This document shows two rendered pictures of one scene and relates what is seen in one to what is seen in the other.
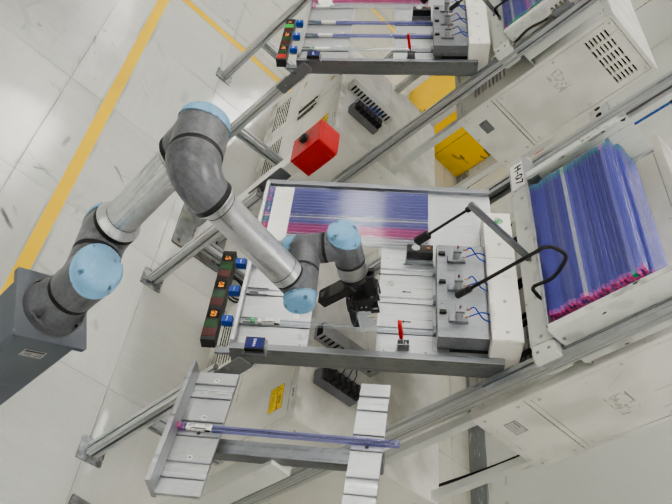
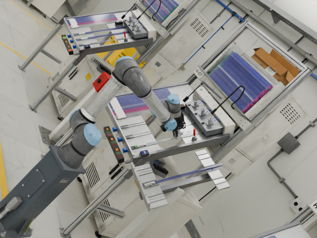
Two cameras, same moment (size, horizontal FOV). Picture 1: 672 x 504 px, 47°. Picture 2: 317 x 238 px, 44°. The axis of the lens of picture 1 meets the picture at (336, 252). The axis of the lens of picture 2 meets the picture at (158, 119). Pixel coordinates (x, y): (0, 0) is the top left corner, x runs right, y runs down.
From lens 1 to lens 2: 1.12 m
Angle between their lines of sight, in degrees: 23
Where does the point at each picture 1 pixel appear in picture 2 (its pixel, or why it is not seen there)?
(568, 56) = (185, 30)
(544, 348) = (244, 123)
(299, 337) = (156, 147)
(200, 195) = (144, 88)
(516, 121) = (169, 59)
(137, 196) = (103, 99)
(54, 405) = (43, 217)
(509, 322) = (227, 119)
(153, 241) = (37, 143)
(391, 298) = not seen: hidden behind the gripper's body
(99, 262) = (94, 130)
